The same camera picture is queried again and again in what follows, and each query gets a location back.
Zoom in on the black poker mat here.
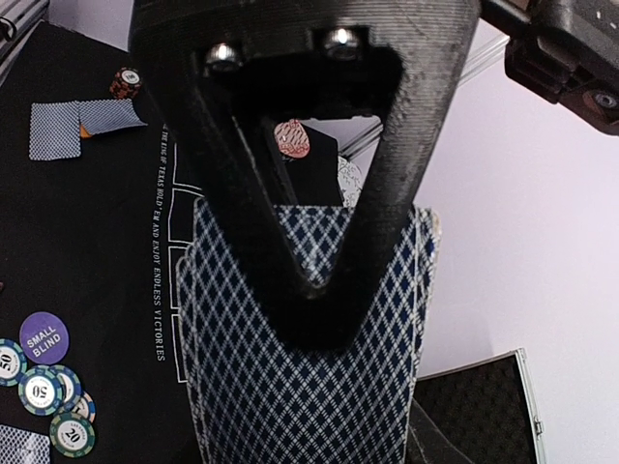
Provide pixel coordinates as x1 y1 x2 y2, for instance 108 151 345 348
1 22 201 463

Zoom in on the aluminium poker chip case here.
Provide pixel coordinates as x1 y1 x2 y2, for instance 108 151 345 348
414 348 547 463

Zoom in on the blue card player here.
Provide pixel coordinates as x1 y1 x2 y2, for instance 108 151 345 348
77 99 147 135

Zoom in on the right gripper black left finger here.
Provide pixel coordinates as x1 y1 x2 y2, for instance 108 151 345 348
129 1 481 351

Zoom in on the blue card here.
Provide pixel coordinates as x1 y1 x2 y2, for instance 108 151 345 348
29 101 81 161
0 424 51 464

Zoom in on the red brown poker chip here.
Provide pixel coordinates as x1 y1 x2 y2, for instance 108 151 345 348
109 68 142 100

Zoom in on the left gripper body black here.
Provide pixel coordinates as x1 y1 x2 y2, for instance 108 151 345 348
481 1 618 136

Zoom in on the patterned ceramic bowl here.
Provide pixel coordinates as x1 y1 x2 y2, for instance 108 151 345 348
274 119 310 160

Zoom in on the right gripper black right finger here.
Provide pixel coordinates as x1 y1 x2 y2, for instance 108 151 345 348
405 399 464 464

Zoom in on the aluminium front rail frame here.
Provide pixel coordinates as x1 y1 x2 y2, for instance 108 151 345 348
0 0 50 83

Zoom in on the purple small blind button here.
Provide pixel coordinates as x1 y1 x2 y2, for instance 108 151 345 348
19 311 70 365

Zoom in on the orange big blind button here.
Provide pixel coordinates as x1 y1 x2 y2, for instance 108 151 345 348
79 125 92 139

